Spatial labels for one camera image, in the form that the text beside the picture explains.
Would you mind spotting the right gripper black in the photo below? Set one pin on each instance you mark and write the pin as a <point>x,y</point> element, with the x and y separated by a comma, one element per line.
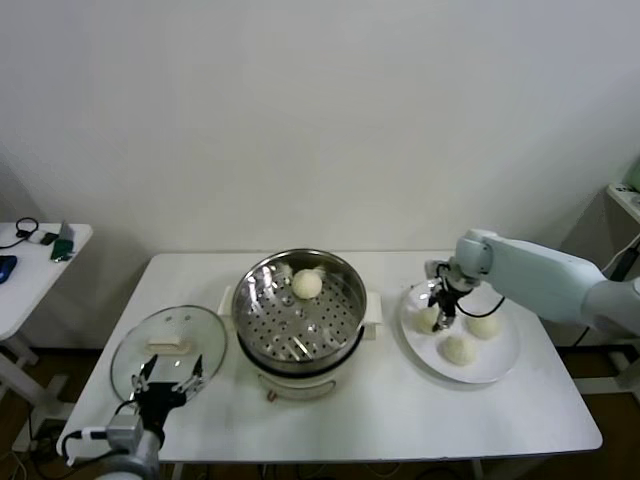
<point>447,300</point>

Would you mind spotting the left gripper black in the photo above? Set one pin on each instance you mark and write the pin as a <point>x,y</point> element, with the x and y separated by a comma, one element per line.
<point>157,400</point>

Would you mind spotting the white steamed baozi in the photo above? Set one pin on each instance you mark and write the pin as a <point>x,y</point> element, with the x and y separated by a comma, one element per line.
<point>484,327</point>
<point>459,350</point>
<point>427,321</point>
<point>306,284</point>

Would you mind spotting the glass pot lid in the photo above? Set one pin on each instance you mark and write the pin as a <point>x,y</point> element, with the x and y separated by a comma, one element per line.
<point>190,320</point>

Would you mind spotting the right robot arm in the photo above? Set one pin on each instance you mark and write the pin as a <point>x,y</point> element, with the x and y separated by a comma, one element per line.
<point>540,285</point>

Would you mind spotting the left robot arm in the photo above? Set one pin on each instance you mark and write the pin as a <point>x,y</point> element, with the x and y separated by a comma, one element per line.
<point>135,460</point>

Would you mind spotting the stainless steel steamer basket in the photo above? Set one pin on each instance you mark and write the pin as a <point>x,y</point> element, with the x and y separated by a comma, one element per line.
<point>300,340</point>

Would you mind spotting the white round plate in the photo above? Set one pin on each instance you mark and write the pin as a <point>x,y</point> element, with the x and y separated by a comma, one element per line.
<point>490,365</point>

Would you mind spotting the white electric pot base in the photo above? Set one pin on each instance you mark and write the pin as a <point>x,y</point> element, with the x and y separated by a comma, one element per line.
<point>300,385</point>

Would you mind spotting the white side table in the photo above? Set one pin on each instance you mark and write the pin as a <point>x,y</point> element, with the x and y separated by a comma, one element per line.
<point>35,300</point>

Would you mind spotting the green object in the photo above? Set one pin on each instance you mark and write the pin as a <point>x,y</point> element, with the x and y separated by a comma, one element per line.
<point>62,250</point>

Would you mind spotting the grey upright card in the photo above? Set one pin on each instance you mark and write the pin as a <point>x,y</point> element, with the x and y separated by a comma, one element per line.
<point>67,231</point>

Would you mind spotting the small black device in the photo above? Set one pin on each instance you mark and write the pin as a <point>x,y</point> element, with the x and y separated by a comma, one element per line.
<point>48,238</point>

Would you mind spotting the blue object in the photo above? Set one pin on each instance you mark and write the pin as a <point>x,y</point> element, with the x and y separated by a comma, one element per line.
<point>6,267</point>

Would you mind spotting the pale green appliance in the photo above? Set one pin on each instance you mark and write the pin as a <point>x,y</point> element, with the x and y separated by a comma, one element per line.
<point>634,175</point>

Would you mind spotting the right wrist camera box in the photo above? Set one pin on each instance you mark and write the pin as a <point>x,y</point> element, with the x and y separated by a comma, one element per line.
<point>435,266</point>

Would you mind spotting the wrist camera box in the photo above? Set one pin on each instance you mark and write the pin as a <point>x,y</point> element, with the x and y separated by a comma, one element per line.
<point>435,266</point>
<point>124,430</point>

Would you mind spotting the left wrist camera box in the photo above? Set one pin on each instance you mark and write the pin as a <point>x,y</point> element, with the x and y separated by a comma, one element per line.
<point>124,430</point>

